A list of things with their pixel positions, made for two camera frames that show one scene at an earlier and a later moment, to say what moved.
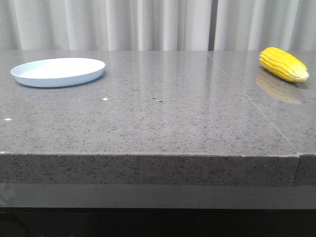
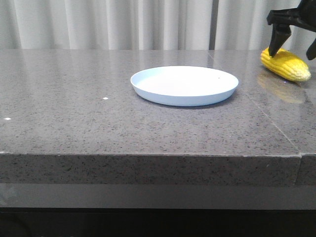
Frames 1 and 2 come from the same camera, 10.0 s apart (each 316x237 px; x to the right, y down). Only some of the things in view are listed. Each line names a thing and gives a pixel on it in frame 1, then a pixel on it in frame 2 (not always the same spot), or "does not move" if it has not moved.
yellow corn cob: [284, 64] does not move
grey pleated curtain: [157, 25] does not move
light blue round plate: [58, 72] to [183, 86]
